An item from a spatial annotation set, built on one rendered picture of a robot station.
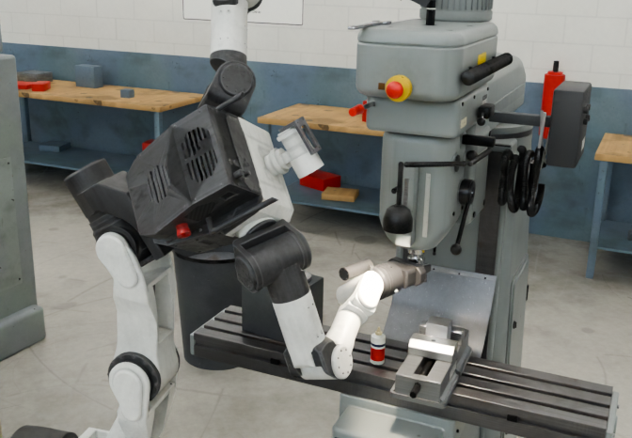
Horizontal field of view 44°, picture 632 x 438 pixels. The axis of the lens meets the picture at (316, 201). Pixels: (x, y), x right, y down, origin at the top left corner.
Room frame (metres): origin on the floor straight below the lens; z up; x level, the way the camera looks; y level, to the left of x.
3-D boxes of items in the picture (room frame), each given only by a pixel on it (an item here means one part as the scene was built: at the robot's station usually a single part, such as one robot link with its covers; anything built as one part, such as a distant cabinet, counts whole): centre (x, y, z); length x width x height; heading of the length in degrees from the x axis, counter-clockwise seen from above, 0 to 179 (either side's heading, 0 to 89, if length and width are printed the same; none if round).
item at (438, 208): (2.03, -0.28, 1.47); 0.21 x 0.19 x 0.32; 66
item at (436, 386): (1.97, -0.34, 1.00); 0.35 x 0.15 x 0.11; 158
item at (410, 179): (1.93, -0.23, 1.44); 0.04 x 0.04 x 0.21; 66
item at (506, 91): (2.48, -0.48, 1.66); 0.80 x 0.23 x 0.20; 156
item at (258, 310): (2.20, 0.10, 1.05); 0.22 x 0.12 x 0.20; 59
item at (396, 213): (1.81, -0.20, 1.45); 0.07 x 0.07 x 0.06
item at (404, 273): (1.96, -0.21, 1.23); 0.13 x 0.12 x 0.10; 46
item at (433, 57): (2.04, -0.28, 1.81); 0.47 x 0.26 x 0.16; 156
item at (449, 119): (2.06, -0.30, 1.68); 0.34 x 0.24 x 0.10; 156
